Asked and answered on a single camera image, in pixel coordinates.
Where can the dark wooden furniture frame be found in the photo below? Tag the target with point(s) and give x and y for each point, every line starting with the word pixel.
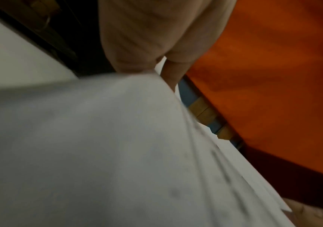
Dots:
pixel 63 28

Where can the stack of white paper sheets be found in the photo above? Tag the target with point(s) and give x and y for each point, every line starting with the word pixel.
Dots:
pixel 88 150

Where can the blue and wooden striped board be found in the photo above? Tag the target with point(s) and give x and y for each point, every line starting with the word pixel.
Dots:
pixel 203 110

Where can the person's left hand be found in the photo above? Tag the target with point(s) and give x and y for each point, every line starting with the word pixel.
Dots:
pixel 141 33

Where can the orange cloth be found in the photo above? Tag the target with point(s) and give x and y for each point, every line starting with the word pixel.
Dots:
pixel 276 73

